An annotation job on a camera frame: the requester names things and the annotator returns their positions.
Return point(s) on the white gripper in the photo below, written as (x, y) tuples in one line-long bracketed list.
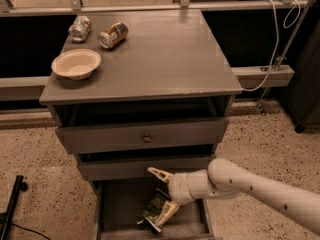
[(179, 188)]

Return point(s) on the green jalapeno chip bag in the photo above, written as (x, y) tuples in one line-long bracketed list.
[(153, 209)]

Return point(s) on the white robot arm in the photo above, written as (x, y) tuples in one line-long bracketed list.
[(222, 178)]

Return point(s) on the grey open bottom drawer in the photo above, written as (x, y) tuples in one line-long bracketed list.
[(120, 204)]

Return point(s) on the grey middle drawer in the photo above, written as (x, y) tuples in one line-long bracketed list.
[(137, 167)]

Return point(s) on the grey top drawer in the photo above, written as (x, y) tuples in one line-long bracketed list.
[(134, 136)]

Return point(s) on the grey wooden drawer cabinet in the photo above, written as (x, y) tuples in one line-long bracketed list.
[(167, 69)]

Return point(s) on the black stand base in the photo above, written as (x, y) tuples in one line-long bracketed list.
[(7, 216)]

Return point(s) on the white paper bowl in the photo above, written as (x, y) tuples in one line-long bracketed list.
[(77, 64)]

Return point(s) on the dark cabinet at right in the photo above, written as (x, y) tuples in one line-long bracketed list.
[(302, 96)]

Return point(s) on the gold soda can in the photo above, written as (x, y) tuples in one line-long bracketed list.
[(113, 36)]

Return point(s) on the silver soda can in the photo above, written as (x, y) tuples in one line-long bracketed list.
[(80, 29)]

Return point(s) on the metal railing frame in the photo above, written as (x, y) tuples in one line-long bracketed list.
[(13, 9)]

